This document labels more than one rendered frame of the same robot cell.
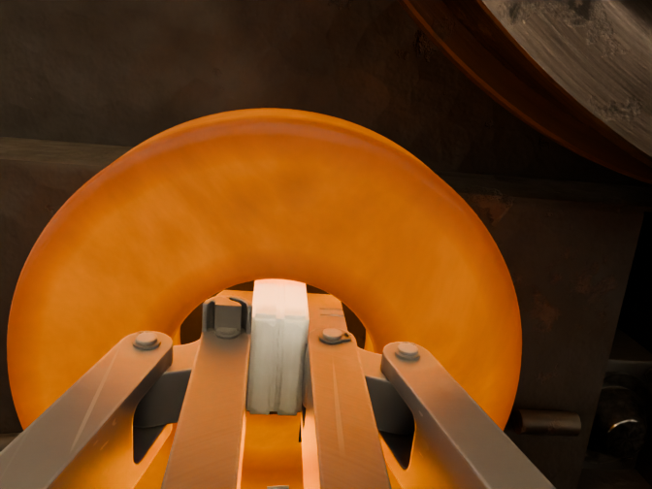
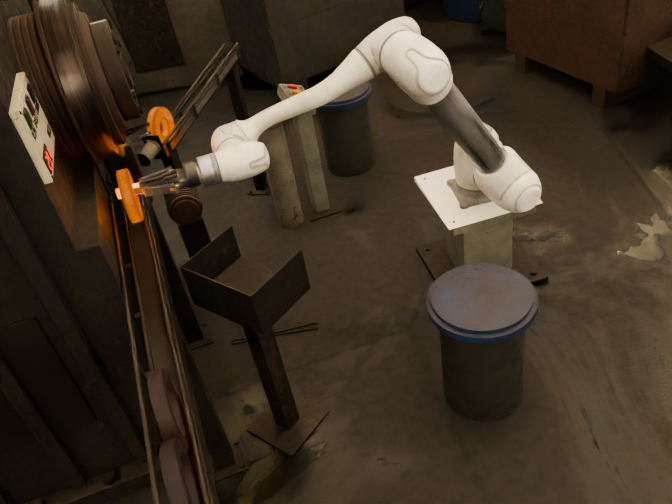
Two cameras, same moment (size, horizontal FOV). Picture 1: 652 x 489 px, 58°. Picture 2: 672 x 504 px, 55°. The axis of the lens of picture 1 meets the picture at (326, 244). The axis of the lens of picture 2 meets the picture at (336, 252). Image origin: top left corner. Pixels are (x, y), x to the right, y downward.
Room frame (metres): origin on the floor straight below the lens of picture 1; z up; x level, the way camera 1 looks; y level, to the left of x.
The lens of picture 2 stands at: (-0.19, 1.70, 1.73)
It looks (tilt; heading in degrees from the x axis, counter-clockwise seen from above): 37 degrees down; 264
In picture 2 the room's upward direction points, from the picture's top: 11 degrees counter-clockwise
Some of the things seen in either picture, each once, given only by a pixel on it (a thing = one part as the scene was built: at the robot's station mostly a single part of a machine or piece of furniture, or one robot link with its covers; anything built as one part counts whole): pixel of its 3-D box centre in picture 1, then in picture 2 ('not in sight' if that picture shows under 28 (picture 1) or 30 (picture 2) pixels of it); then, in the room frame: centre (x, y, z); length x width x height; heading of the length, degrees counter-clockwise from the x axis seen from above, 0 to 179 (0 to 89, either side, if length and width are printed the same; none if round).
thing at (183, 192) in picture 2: not in sight; (197, 239); (0.11, -0.53, 0.27); 0.22 x 0.13 x 0.53; 96
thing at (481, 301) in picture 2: not in sight; (482, 345); (-0.73, 0.38, 0.22); 0.32 x 0.32 x 0.43
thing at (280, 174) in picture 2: not in sight; (280, 175); (-0.30, -0.88, 0.26); 0.12 x 0.12 x 0.52
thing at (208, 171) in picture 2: not in sight; (207, 170); (-0.06, -0.01, 0.83); 0.09 x 0.06 x 0.09; 96
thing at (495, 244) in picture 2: not in sight; (477, 234); (-0.97, -0.22, 0.16); 0.40 x 0.40 x 0.31; 1
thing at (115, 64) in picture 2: not in sight; (118, 70); (0.11, -0.19, 1.11); 0.28 x 0.06 x 0.28; 96
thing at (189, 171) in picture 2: not in sight; (182, 176); (0.02, 0.00, 0.84); 0.09 x 0.08 x 0.07; 6
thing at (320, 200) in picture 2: not in sight; (309, 152); (-0.45, -0.93, 0.31); 0.24 x 0.16 x 0.62; 96
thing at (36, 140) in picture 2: not in sight; (34, 126); (0.28, 0.17, 1.15); 0.26 x 0.02 x 0.18; 96
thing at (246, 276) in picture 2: not in sight; (269, 351); (-0.09, 0.30, 0.36); 0.26 x 0.20 x 0.72; 131
